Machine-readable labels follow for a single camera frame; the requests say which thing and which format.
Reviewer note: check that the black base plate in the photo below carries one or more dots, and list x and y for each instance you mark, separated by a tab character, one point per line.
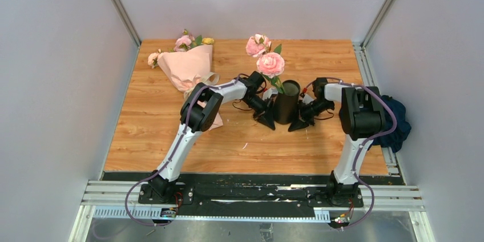
247	195

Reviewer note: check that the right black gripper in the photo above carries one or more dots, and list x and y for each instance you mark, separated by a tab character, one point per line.
299	125

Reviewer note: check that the pink paper bouquet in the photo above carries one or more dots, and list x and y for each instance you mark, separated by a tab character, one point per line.
189	59

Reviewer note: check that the pink rose stem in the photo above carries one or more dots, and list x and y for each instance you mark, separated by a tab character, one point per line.
270	63

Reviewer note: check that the black cylindrical vase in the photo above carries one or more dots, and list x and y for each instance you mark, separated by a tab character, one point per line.
285	109

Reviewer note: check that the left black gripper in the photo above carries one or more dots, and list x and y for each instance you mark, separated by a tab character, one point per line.
266	118

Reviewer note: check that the dark blue cloth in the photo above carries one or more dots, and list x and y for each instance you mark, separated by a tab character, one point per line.
395	123

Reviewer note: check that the aluminium frame rail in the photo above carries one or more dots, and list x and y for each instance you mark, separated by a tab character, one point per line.
109	200

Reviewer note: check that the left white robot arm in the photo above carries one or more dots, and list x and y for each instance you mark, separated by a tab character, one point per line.
197	115

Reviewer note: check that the cream printed ribbon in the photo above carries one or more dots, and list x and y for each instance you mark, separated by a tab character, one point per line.
211	79

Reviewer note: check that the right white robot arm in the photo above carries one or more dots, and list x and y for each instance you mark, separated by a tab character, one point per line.
343	182

